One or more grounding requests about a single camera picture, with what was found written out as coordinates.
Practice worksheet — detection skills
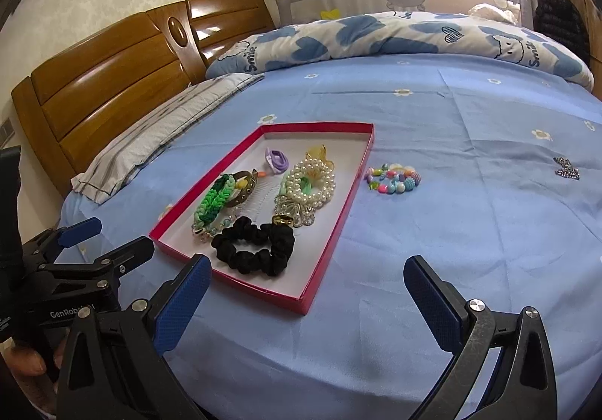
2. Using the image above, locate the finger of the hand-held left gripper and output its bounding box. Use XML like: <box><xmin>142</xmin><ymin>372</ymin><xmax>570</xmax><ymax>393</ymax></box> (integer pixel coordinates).
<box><xmin>21</xmin><ymin>217</ymin><xmax>103</xmax><ymax>265</ymax></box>
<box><xmin>40</xmin><ymin>236</ymin><xmax>156</xmax><ymax>285</ymax></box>

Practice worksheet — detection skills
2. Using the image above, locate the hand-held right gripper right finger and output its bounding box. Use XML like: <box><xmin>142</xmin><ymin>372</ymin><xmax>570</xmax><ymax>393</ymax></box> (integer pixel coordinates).
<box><xmin>403</xmin><ymin>255</ymin><xmax>558</xmax><ymax>420</ymax></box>

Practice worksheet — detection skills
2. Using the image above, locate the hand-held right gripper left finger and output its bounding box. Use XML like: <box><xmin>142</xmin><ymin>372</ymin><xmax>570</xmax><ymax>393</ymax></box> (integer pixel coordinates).
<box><xmin>56</xmin><ymin>254</ymin><xmax>212</xmax><ymax>420</ymax></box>

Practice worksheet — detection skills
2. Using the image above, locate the green woven bracelet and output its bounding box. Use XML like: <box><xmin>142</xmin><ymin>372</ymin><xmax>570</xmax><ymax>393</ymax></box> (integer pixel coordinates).
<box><xmin>192</xmin><ymin>174</ymin><xmax>237</xmax><ymax>233</ymax></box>

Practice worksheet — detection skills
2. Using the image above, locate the brown strap bracelet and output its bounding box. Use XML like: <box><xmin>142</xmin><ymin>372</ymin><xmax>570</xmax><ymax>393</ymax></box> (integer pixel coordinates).
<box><xmin>226</xmin><ymin>169</ymin><xmax>260</xmax><ymax>209</ymax></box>

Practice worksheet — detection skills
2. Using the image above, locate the red box with white inside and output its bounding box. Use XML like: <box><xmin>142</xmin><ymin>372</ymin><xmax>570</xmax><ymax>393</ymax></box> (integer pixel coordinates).
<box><xmin>149</xmin><ymin>121</ymin><xmax>376</xmax><ymax>315</ymax></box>

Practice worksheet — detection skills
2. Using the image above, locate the clear comb with coloured hearts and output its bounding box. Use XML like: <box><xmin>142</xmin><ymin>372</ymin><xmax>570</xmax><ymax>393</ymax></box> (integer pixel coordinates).
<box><xmin>235</xmin><ymin>170</ymin><xmax>283</xmax><ymax>216</ymax></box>

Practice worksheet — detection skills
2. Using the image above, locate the silver rhinestone hair clip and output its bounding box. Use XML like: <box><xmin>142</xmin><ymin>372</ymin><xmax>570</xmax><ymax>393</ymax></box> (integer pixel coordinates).
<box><xmin>274</xmin><ymin>193</ymin><xmax>317</xmax><ymax>228</ymax></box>

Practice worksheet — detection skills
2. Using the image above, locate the purple hair tie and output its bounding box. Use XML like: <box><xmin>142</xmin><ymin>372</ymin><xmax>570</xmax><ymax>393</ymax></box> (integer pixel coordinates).
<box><xmin>264</xmin><ymin>147</ymin><xmax>292</xmax><ymax>175</ymax></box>

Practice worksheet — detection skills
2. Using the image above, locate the pearl bracelet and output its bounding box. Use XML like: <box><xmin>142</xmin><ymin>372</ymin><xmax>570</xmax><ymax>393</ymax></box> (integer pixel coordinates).
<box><xmin>286</xmin><ymin>160</ymin><xmax>337</xmax><ymax>204</ymax></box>

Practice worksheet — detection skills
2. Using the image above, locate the green hair tie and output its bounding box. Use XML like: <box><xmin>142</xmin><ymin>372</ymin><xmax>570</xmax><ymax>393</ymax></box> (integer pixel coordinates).
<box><xmin>281</xmin><ymin>175</ymin><xmax>313</xmax><ymax>197</ymax></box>

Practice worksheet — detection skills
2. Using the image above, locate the person's left hand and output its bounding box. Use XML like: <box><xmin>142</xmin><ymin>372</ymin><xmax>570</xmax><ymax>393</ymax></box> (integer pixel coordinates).
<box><xmin>0</xmin><ymin>338</ymin><xmax>67</xmax><ymax>418</ymax></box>

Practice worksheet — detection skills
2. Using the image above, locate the black scrunchie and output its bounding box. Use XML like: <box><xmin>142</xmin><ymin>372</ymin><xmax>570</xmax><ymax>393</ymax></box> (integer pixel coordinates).
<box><xmin>210</xmin><ymin>215</ymin><xmax>297</xmax><ymax>277</ymax></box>

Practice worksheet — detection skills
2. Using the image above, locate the blue floral bed sheet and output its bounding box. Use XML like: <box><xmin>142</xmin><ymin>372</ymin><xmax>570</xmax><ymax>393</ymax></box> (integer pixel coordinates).
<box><xmin>59</xmin><ymin>50</ymin><xmax>602</xmax><ymax>420</ymax></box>

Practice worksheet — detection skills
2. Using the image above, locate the striped grey pillow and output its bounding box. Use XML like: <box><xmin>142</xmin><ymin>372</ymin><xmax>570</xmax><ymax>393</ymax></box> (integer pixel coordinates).
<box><xmin>70</xmin><ymin>72</ymin><xmax>266</xmax><ymax>205</ymax></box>

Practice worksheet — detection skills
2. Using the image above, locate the wooden headboard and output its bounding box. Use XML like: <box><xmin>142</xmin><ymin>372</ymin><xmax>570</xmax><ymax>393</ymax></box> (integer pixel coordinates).
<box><xmin>10</xmin><ymin>0</ymin><xmax>276</xmax><ymax>199</ymax></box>

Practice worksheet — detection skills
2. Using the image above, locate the rhinestone bow hair clip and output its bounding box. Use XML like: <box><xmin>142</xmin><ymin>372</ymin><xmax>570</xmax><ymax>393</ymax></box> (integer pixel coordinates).
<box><xmin>553</xmin><ymin>157</ymin><xmax>581</xmax><ymax>179</ymax></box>

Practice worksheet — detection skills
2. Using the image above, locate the white quilt with blue hearts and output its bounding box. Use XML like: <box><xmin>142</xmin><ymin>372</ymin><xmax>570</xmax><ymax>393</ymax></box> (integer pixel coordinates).
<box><xmin>205</xmin><ymin>11</ymin><xmax>594</xmax><ymax>89</ymax></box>

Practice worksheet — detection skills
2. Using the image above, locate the cream fluffy blanket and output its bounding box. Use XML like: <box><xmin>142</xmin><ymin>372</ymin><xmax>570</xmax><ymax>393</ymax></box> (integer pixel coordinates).
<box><xmin>468</xmin><ymin>2</ymin><xmax>520</xmax><ymax>23</ymax></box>

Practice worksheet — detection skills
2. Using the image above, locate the black puffer jacket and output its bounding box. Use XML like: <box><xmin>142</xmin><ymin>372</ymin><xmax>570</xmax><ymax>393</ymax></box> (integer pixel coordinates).
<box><xmin>535</xmin><ymin>0</ymin><xmax>591</xmax><ymax>68</ymax></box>

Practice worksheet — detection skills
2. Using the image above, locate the wooden wardrobe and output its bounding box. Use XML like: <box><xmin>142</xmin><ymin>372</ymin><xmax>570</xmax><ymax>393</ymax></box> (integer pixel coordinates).
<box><xmin>562</xmin><ymin>0</ymin><xmax>602</xmax><ymax>65</ymax></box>

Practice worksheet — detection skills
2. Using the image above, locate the clear beaded bracelet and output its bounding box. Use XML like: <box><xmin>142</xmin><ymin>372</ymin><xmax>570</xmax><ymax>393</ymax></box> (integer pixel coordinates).
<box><xmin>192</xmin><ymin>208</ymin><xmax>245</xmax><ymax>244</ymax></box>

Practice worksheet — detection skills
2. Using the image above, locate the colourful bead bracelet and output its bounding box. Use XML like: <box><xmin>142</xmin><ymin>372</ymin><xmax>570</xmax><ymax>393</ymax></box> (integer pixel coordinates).
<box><xmin>366</xmin><ymin>161</ymin><xmax>421</xmax><ymax>197</ymax></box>

